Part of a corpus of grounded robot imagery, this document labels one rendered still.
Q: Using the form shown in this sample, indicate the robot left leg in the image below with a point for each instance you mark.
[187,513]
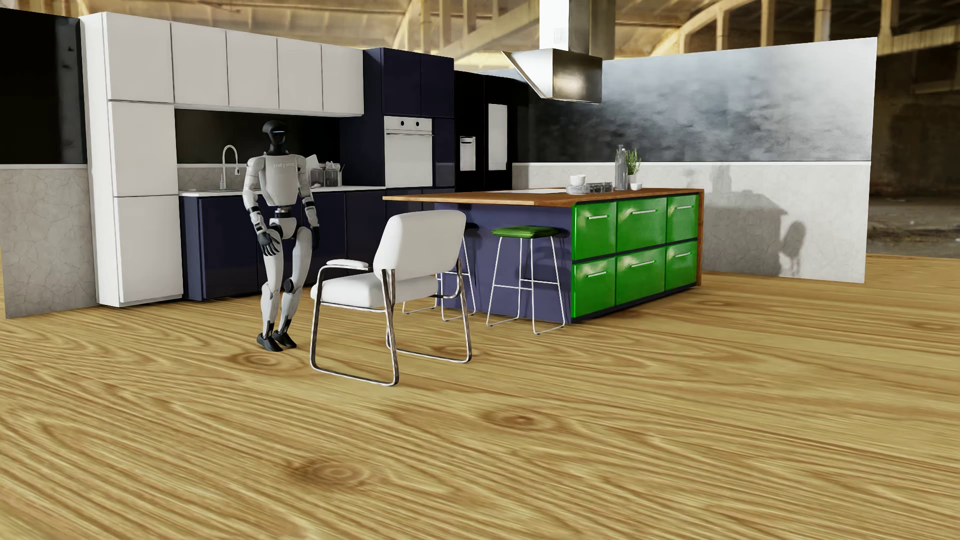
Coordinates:
[294,274]

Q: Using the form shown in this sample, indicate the navy base cabinets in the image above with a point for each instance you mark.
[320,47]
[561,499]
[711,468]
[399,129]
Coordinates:
[221,244]

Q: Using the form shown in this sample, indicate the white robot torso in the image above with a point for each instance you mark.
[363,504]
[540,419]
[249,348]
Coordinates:
[282,183]

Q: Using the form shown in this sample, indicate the navy tall oven cabinet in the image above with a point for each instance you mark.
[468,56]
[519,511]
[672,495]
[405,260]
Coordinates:
[409,82]

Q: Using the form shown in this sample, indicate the black fridge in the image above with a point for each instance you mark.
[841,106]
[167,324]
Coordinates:
[487,131]

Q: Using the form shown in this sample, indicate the white built-in oven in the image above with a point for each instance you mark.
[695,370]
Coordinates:
[408,152]

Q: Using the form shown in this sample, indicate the robot right leg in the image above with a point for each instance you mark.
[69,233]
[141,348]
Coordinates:
[268,300]

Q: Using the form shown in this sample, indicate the stainless steel range hood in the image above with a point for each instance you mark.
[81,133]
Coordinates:
[561,71]

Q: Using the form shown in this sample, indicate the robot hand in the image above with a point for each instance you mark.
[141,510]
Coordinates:
[269,241]
[315,237]

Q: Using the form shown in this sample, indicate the white cup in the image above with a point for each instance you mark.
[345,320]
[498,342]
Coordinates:
[577,181]

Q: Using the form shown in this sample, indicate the navy wood-top kitchen island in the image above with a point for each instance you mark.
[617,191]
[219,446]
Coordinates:
[517,262]

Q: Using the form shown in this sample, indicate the chrome kitchen faucet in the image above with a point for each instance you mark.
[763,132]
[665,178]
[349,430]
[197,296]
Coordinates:
[224,161]

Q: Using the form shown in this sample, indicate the white wall cabinets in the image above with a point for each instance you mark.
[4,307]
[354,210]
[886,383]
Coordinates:
[255,69]

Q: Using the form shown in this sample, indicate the small potted green plant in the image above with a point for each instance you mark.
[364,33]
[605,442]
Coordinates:
[634,163]

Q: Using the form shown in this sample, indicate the tall white pantry cabinet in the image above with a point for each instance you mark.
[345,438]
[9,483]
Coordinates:
[139,165]

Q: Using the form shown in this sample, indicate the clear glass bottle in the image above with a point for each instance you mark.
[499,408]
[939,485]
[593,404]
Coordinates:
[621,169]

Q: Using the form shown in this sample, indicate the robot leg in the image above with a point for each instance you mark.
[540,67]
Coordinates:
[268,300]
[294,274]

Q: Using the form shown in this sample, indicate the green island drawer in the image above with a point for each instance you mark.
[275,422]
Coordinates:
[642,224]
[682,217]
[641,277]
[594,288]
[681,265]
[595,231]

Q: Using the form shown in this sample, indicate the robot head black visor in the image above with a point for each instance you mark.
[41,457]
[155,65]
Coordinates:
[275,134]

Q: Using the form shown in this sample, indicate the glass jars on counter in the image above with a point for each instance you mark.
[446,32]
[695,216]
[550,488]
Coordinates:
[330,175]

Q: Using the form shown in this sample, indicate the white padded chrome chair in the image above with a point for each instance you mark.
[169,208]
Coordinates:
[416,251]

